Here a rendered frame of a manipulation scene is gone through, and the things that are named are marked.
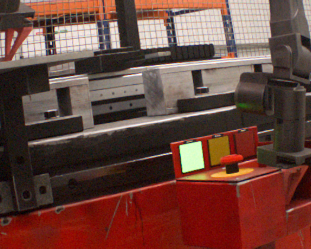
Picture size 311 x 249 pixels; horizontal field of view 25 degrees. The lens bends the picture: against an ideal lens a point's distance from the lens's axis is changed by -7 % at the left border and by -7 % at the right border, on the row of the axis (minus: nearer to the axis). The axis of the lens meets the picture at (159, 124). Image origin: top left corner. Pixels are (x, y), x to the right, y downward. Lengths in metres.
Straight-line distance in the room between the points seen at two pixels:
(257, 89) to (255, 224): 0.23
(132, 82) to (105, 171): 0.56
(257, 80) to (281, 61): 0.08
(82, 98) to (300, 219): 0.46
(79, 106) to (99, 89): 0.36
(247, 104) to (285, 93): 0.08
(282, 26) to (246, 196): 0.29
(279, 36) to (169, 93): 0.37
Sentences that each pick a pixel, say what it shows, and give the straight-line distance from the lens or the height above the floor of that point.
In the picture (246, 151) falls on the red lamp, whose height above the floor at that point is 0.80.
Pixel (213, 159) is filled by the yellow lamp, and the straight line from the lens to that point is 1.26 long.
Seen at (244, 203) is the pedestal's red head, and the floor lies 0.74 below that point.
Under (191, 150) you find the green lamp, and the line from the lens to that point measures 1.23.
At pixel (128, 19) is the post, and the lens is 2.38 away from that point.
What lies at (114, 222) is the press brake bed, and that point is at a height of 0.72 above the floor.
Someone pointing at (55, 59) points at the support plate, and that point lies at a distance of 1.01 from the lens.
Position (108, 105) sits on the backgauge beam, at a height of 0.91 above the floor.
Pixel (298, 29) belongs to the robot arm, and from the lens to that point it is 1.18.
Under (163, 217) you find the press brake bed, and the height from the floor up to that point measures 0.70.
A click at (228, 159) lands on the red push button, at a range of 1.16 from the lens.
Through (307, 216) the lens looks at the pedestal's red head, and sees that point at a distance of 1.22.
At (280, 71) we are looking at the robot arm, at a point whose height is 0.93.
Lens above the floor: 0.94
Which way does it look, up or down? 3 degrees down
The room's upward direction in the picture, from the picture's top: 8 degrees counter-clockwise
